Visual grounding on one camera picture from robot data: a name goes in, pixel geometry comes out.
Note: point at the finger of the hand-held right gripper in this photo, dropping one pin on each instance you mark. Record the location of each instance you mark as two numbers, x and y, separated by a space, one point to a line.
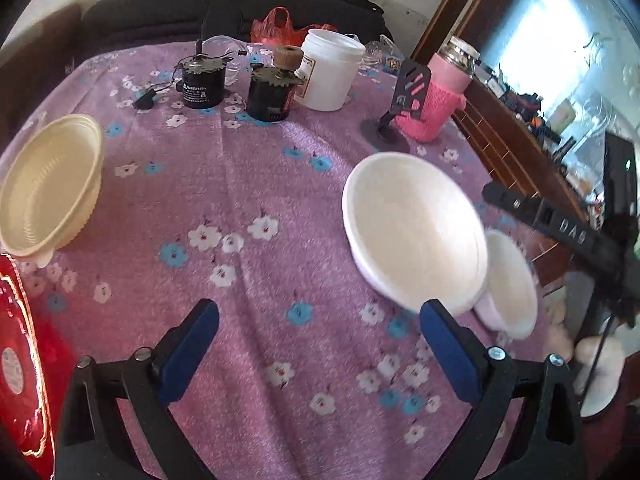
545 217

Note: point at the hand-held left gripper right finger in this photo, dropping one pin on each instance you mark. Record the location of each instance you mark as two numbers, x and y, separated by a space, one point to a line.
447 355

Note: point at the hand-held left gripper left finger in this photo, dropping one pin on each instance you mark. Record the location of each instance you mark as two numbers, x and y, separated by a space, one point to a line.
190 355

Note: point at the small white bowl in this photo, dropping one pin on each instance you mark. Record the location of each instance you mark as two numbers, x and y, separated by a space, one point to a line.
512 285

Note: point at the large white bowl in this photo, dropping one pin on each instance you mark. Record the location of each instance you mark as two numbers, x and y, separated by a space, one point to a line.
410 225

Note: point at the red plate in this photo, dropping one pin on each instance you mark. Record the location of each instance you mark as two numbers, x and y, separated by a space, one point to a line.
25 360

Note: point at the cream plastic bowl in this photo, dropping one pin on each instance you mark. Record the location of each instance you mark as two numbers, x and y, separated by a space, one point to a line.
45 185

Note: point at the brown wooden cabinet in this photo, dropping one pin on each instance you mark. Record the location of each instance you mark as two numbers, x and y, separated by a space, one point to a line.
510 145

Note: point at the pink knitted sleeve bottle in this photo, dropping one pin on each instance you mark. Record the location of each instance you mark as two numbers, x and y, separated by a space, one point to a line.
442 100

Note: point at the purple floral tablecloth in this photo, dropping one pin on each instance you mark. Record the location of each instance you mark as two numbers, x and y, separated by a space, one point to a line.
260 210

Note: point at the black phone stand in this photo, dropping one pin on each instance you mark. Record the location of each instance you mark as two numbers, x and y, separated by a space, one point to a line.
412 85

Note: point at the clear plastic bag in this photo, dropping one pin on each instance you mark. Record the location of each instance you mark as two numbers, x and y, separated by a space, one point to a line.
382 50

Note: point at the black power adapter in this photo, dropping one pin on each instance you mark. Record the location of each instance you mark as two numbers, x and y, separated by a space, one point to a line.
145 99

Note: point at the white plastic jar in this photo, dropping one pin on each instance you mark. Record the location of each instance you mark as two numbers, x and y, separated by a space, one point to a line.
327 70

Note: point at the black labelled motor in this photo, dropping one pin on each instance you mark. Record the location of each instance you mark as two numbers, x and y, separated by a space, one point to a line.
202 85

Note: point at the black motor with brown gear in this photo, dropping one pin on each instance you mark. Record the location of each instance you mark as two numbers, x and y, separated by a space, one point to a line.
270 95

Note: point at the clear glass bowl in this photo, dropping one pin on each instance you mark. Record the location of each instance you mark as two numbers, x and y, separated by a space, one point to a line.
222 45

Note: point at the red plastic bag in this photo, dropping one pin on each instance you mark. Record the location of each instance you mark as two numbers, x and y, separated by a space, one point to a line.
272 27

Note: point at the black sofa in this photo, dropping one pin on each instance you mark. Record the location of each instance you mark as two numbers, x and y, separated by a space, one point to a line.
150 15

